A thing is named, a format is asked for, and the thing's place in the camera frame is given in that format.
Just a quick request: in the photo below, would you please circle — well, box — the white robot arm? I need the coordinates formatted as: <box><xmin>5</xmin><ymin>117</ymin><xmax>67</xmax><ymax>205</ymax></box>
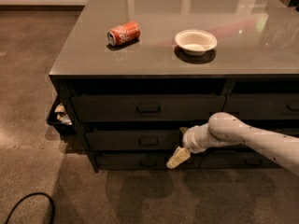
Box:
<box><xmin>166</xmin><ymin>112</ymin><xmax>299</xmax><ymax>175</ymax></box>

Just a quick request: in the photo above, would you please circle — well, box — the dark grey drawer cabinet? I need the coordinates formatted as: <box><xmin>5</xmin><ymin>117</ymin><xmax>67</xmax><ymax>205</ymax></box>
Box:
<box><xmin>50</xmin><ymin>0</ymin><xmax>299</xmax><ymax>171</ymax></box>

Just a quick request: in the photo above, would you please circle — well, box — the black floor cable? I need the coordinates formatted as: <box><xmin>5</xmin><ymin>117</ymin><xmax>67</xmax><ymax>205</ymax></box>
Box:
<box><xmin>4</xmin><ymin>191</ymin><xmax>56</xmax><ymax>224</ymax></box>

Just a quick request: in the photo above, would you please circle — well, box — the black trash bin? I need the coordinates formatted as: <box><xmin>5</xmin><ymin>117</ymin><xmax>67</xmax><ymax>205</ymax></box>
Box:
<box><xmin>46</xmin><ymin>97</ymin><xmax>76</xmax><ymax>135</ymax></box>

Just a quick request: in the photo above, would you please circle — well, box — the orange soda can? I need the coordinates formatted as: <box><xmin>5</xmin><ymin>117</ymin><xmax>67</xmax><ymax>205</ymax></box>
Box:
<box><xmin>107</xmin><ymin>21</ymin><xmax>141</xmax><ymax>46</ymax></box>

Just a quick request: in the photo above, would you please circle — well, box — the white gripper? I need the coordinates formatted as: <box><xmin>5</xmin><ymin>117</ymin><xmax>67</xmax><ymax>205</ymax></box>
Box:
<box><xmin>166</xmin><ymin>124</ymin><xmax>208</xmax><ymax>169</ymax></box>

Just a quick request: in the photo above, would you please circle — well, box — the white paper bowl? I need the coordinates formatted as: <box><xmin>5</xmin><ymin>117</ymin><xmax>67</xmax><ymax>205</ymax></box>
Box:
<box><xmin>175</xmin><ymin>29</ymin><xmax>218</xmax><ymax>56</ymax></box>

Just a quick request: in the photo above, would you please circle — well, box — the crumpled trash in bin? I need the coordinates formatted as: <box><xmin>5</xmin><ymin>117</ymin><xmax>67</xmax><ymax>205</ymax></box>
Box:
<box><xmin>54</xmin><ymin>103</ymin><xmax>72</xmax><ymax>125</ymax></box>

